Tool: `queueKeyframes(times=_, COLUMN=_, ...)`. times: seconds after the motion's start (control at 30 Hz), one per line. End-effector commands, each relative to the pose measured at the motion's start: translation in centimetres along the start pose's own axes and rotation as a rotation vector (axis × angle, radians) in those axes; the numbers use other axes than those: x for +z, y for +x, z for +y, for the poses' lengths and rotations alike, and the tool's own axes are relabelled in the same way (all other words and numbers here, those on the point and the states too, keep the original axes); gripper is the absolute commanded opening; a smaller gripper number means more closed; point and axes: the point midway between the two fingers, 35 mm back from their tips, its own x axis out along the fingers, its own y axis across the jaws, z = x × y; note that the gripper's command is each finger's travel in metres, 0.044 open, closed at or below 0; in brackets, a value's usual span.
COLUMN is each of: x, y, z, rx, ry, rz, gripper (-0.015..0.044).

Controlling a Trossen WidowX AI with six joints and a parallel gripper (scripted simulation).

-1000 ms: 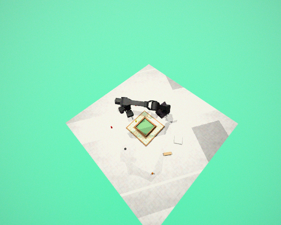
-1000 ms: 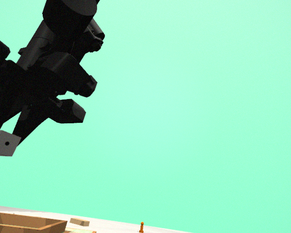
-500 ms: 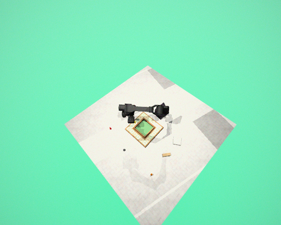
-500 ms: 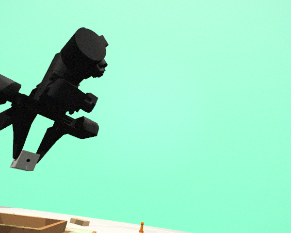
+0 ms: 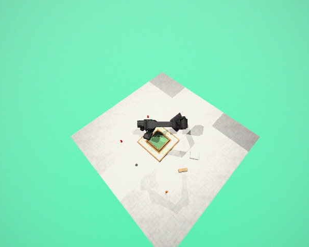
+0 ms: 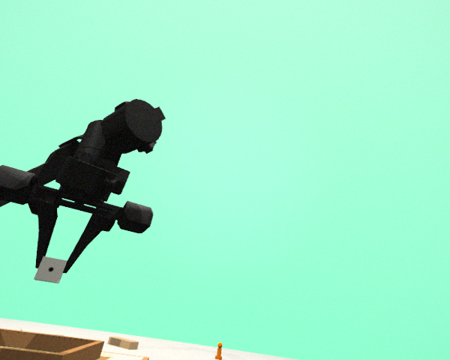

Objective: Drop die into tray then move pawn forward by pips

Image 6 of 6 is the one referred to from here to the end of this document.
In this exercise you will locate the orange pawn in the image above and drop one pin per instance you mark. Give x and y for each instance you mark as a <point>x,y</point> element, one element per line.
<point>218,356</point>

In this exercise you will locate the tan rectangular block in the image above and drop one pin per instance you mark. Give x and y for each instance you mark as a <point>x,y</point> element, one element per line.
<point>123,343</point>

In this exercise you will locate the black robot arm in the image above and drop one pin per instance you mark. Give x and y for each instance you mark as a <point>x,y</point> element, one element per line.
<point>134,125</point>

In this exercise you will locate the grey die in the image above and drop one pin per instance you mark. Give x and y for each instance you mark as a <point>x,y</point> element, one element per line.
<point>50,270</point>

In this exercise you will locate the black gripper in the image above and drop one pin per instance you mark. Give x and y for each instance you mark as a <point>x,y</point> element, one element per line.
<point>21,187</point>

